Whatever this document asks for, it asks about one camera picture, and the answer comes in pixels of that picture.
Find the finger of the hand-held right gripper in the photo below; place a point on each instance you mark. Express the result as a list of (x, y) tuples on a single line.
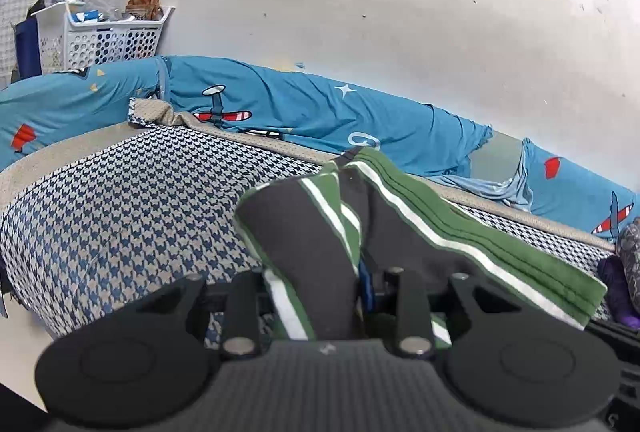
[(612, 342)]

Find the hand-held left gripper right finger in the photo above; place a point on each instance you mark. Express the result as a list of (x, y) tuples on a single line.
[(366, 291)]

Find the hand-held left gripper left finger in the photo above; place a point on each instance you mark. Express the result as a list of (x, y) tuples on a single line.
[(245, 312)]

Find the green grey striped t-shirt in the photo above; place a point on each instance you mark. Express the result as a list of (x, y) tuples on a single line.
[(320, 252)]

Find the grey patterned garment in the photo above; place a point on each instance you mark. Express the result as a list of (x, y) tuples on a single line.
[(631, 257)]

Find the blue houndstooth mattress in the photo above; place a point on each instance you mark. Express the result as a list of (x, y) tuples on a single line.
[(125, 212)]

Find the light blue cloth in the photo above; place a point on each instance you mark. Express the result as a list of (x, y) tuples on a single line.
[(500, 192)]

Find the grey foam pad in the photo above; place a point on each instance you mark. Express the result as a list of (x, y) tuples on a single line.
[(497, 156)]

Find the long blue airplane-print cushion cover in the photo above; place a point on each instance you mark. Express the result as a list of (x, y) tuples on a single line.
[(310, 111)]

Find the white perforated plastic basket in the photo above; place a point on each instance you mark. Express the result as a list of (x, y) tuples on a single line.
[(110, 44)]

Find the brown woven bag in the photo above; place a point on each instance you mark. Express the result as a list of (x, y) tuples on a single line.
[(144, 4)]

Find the dark blue board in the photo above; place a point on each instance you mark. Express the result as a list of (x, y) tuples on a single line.
[(27, 49)]

